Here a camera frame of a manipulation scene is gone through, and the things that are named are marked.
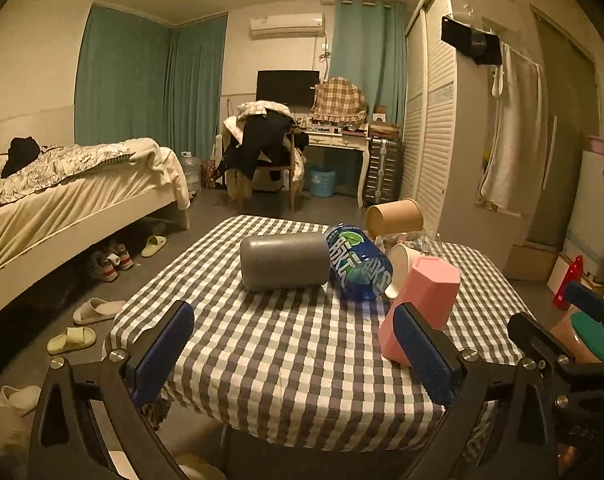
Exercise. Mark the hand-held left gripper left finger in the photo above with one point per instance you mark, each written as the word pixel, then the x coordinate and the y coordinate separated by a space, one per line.
pixel 167 345

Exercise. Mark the white cup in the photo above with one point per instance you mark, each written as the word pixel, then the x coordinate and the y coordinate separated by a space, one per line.
pixel 401 262

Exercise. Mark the black cloth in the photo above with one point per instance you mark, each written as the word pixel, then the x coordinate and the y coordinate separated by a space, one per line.
pixel 19 155

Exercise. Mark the grey sneaker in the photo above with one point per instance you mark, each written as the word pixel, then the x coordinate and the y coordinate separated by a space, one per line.
pixel 120 255
pixel 103 266

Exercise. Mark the white wardrobe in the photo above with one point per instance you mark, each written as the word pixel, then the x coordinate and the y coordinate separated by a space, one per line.
pixel 462 160

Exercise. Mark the white towel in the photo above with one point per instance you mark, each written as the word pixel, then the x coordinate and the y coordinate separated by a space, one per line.
pixel 512 135

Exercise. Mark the wooden chair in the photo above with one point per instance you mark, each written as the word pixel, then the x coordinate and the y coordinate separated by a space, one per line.
pixel 296 160

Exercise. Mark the white air conditioner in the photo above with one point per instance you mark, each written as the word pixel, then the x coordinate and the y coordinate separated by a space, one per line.
pixel 287 25

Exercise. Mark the flat cardboard box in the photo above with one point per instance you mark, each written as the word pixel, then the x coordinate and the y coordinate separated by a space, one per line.
pixel 385 131

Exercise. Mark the door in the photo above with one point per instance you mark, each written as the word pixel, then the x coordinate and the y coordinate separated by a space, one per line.
pixel 567 125

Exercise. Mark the person's right hand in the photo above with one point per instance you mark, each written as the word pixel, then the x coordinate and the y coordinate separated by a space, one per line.
pixel 582 442

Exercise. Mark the green slipper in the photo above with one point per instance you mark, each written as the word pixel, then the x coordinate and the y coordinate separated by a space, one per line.
pixel 154 246
pixel 71 341

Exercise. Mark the faceted pink cup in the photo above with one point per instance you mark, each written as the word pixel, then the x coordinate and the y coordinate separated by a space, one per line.
pixel 427 285

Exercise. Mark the blue waste bin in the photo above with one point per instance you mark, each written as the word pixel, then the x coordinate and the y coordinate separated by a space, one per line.
pixel 322 182

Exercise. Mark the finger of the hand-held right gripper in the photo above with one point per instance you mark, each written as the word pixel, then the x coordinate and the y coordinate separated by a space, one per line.
pixel 537 337
pixel 588 302

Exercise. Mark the black clothes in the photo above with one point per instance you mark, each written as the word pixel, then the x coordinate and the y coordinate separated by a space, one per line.
pixel 259 140

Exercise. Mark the brown paper cup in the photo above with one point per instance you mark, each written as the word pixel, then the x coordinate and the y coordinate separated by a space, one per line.
pixel 397 217

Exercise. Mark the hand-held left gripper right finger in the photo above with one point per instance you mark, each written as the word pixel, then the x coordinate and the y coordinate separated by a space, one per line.
pixel 426 355

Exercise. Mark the light blue curtain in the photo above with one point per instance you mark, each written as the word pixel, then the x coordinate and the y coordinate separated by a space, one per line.
pixel 377 55

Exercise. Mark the checked blanket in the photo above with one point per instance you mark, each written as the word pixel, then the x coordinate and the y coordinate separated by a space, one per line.
pixel 262 109

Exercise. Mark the patterned quilt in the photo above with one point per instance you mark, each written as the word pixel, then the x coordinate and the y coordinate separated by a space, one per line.
pixel 46 170

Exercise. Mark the narrow green curtain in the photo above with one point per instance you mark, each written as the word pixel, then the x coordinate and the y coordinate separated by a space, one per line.
pixel 196 80

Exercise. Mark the water jug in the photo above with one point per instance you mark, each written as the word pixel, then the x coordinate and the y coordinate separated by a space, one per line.
pixel 190 172

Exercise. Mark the bed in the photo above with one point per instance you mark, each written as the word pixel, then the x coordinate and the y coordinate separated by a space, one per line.
pixel 56 220

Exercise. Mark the clear glass cup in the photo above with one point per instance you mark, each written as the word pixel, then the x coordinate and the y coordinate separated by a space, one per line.
pixel 417 241

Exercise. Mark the pink and green cup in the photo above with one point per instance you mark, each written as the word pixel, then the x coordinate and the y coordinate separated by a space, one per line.
pixel 577 342

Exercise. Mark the grey suitcase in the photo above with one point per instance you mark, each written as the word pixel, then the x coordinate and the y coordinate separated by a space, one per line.
pixel 382 170

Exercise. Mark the pink basin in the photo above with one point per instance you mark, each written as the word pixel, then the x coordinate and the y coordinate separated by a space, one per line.
pixel 602 145

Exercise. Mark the black television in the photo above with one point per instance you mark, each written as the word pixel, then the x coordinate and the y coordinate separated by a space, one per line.
pixel 287 86

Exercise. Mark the red bottle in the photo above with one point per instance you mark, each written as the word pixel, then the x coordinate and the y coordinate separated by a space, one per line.
pixel 569 280

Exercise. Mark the white slipper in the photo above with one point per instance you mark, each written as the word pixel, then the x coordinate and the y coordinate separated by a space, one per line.
pixel 19 399
pixel 96 311

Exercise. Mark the large cardboard box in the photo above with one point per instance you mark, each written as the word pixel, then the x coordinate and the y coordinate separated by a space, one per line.
pixel 529 262

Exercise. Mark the white desk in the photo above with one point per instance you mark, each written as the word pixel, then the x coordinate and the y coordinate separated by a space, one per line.
pixel 339 145

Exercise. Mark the white fridge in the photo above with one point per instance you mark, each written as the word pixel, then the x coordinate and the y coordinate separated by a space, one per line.
pixel 594 215

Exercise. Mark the wide green curtain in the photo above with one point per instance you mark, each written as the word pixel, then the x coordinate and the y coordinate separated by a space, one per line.
pixel 121 75

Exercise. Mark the plaid cloth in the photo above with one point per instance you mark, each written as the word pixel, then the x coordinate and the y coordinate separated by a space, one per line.
pixel 338 97

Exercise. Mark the grey checked tablecloth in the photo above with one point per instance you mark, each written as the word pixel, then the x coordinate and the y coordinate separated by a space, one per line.
pixel 292 350

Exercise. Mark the grey cup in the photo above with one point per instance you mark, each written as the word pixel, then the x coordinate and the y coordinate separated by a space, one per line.
pixel 282 262

